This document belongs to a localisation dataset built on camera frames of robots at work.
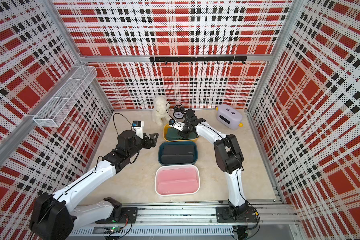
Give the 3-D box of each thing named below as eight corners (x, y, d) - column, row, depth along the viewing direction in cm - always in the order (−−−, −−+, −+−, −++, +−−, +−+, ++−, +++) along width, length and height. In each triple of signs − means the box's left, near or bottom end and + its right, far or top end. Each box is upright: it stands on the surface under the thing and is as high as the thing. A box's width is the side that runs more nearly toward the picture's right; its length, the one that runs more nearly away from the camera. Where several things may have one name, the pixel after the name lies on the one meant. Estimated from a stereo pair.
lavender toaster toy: (218, 129, 109) (220, 121, 102) (215, 111, 121) (217, 103, 114) (240, 129, 109) (244, 121, 102) (235, 111, 121) (238, 103, 114)
